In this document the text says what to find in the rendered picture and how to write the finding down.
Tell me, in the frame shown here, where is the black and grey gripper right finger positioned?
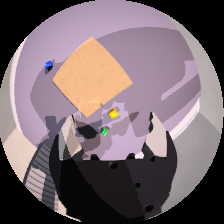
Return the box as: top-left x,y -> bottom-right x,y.
141,112 -> 177,193

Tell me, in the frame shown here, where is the blue die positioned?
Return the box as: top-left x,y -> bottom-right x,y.
45,61 -> 53,69

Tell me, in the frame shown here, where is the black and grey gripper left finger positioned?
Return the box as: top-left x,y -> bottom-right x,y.
49,115 -> 84,195

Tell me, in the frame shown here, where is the green die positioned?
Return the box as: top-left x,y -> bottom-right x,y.
100,127 -> 108,136

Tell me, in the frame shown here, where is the yellow die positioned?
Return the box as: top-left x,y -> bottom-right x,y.
109,108 -> 118,118

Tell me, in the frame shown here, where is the peach square mat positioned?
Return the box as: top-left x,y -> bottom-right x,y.
53,37 -> 133,117

